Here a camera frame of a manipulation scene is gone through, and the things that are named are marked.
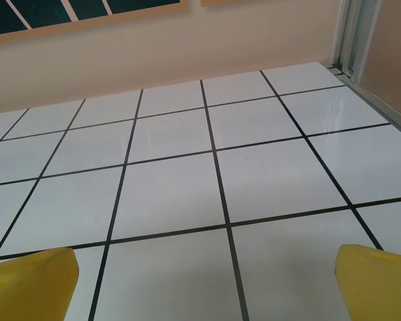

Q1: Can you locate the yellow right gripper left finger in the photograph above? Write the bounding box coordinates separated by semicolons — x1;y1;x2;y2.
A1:
0;247;80;321

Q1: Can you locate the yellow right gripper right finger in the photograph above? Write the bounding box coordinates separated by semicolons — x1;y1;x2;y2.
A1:
334;243;401;321

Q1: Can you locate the aluminium table edge rail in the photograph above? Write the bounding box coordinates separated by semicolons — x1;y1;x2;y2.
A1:
329;63;401;141

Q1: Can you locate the aluminium corner post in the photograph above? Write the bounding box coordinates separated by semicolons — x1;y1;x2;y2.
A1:
330;0;380;83

